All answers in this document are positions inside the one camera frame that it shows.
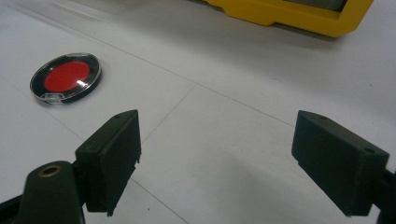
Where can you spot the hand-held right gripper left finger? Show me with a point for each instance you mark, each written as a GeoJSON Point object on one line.
{"type": "Point", "coordinates": [109, 161]}

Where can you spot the yellow plastic box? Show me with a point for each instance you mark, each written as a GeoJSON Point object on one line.
{"type": "Point", "coordinates": [299, 14]}

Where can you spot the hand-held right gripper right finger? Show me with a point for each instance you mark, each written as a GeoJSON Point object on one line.
{"type": "Point", "coordinates": [336, 161]}

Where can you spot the round black red compact case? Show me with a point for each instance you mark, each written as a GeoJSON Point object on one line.
{"type": "Point", "coordinates": [66, 77]}

